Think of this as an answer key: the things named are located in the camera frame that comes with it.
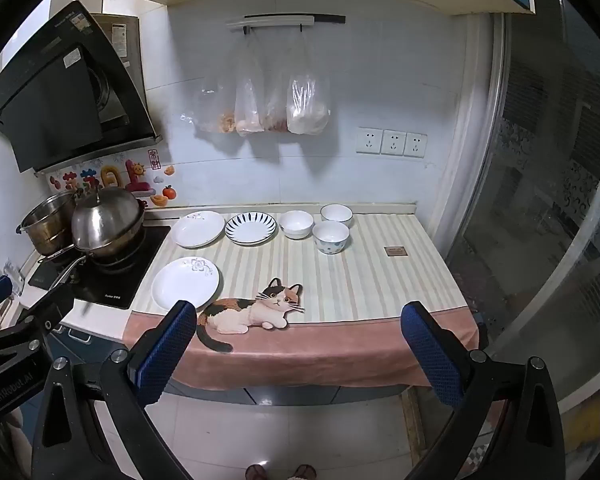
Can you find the striped cat print cloth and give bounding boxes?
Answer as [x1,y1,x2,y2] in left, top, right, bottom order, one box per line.
[122,210,481,391]

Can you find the blue striped plate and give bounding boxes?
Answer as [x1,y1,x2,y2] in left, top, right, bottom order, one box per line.
[225,211,279,246]

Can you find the black range hood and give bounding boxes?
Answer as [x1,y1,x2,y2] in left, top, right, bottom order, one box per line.
[0,0,163,173]

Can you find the plain white bowl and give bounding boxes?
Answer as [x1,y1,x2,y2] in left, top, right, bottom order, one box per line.
[279,210,314,240]

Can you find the steel stock pot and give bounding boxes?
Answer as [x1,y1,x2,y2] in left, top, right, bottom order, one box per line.
[17,192,79,256]

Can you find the colourful wall stickers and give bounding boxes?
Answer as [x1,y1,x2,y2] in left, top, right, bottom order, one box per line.
[47,148,178,208]

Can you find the white wall socket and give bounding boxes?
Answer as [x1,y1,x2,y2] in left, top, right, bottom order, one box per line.
[356,127,384,155]
[404,132,428,158]
[381,130,407,156]

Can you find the blue patterned white bowl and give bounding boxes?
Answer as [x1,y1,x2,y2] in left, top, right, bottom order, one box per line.
[312,220,350,255]

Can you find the white floral plate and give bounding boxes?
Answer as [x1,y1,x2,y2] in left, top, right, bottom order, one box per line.
[151,256,221,311]
[171,210,226,248]

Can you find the steel wok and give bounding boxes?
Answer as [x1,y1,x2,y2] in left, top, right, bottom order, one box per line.
[45,205,148,288]

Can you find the white door frame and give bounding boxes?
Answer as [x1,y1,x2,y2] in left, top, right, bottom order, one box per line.
[442,10,506,271]

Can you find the steel wok lid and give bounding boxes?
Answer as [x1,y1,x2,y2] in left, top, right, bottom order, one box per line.
[71,186,145,251]

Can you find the glass sliding door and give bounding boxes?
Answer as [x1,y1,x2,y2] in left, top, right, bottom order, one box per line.
[455,0,600,411]

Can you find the clear plastic bag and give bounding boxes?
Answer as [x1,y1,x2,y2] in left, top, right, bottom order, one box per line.
[234,32,267,136]
[180,72,241,134]
[286,29,331,136]
[261,57,293,134]

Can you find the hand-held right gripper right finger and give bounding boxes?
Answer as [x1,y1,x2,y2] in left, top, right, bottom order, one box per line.
[400,301,566,480]

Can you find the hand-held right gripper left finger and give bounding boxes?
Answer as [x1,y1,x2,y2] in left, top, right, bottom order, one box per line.
[32,300,198,480]

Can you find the black induction cooktop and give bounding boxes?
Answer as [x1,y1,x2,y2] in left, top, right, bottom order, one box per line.
[26,225,172,310]

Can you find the wall hook rail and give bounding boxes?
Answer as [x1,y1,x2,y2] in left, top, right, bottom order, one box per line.
[225,13,346,31]

